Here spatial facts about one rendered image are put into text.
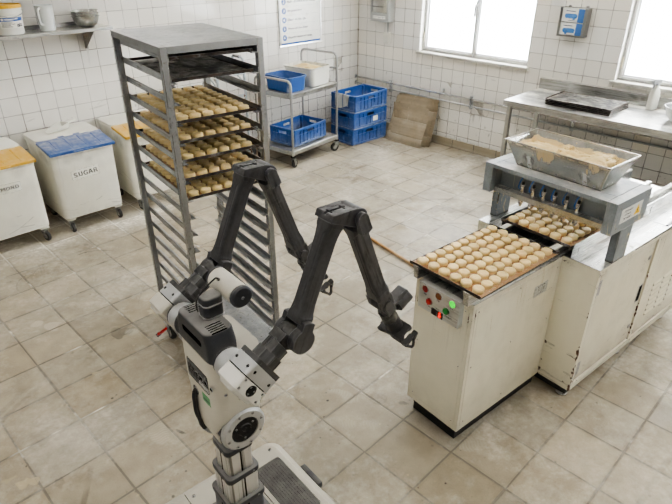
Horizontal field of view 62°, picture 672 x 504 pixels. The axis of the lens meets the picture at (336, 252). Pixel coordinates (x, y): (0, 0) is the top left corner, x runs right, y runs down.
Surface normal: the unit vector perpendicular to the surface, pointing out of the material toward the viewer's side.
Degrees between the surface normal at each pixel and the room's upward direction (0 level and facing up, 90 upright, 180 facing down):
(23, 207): 92
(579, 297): 90
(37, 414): 0
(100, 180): 92
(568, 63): 90
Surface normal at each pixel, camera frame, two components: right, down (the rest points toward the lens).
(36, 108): 0.71, 0.34
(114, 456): 0.00, -0.88
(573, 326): -0.78, 0.30
